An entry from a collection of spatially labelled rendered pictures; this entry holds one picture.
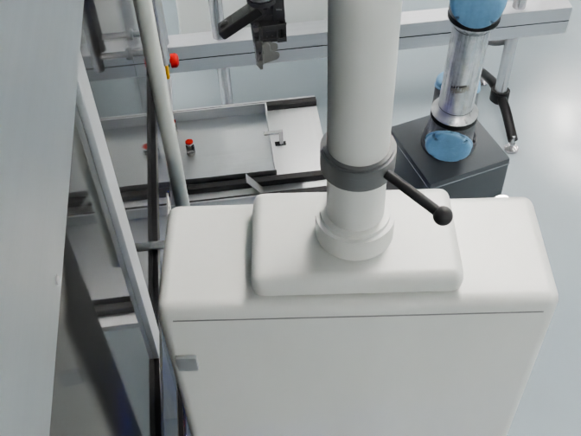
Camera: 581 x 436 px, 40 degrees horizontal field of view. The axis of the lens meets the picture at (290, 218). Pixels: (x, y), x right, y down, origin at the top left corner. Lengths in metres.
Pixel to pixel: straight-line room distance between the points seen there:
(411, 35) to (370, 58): 2.39
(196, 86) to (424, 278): 2.85
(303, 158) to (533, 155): 1.56
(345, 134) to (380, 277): 0.21
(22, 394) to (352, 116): 0.43
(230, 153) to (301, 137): 0.20
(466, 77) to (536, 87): 1.89
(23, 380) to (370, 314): 0.52
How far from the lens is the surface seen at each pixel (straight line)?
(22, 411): 0.59
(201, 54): 3.09
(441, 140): 2.02
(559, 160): 3.48
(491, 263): 1.05
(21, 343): 0.60
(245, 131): 2.18
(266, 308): 0.99
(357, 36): 0.77
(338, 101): 0.83
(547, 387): 2.80
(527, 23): 3.30
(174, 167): 1.33
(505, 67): 3.43
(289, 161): 2.10
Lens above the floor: 2.36
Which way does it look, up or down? 49 degrees down
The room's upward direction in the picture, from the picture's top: 3 degrees counter-clockwise
